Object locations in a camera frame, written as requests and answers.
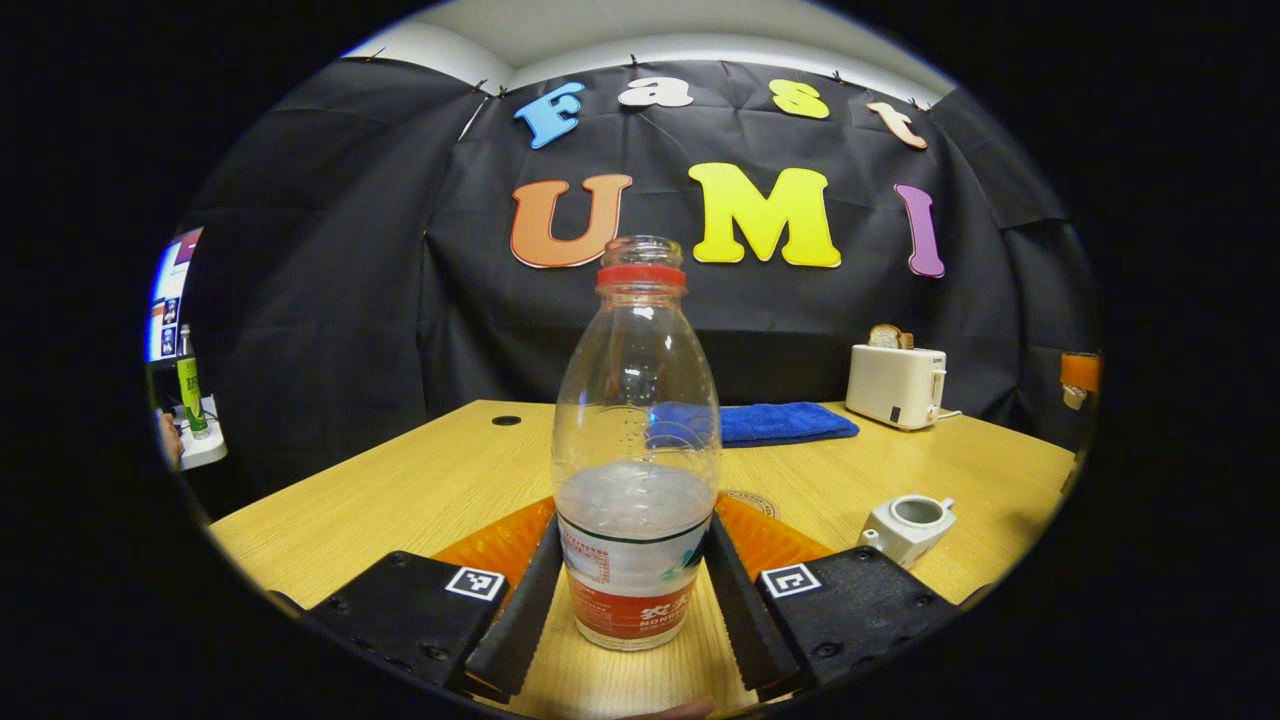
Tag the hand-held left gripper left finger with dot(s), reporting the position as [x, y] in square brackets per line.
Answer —
[520, 620]

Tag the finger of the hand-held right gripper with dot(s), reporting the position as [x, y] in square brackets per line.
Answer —
[1080, 370]

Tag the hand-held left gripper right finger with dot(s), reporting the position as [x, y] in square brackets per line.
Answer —
[745, 620]

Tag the round brown coaster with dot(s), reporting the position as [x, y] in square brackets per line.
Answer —
[755, 502]

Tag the clear plastic water bottle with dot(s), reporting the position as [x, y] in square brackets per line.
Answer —
[635, 560]

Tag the white ceramic teacup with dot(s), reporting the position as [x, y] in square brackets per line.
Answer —
[900, 542]

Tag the green drink bottle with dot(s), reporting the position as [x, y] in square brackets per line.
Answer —
[190, 390]

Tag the white toaster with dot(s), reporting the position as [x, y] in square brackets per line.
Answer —
[890, 385]

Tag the bread slice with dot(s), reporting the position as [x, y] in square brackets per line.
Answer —
[888, 337]

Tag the folded blue towel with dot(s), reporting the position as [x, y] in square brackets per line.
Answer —
[790, 422]

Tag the white side desk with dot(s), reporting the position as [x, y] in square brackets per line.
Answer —
[205, 450]

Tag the black backdrop cloth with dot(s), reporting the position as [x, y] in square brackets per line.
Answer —
[350, 300]

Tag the computer monitor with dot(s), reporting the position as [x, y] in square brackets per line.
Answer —
[165, 300]

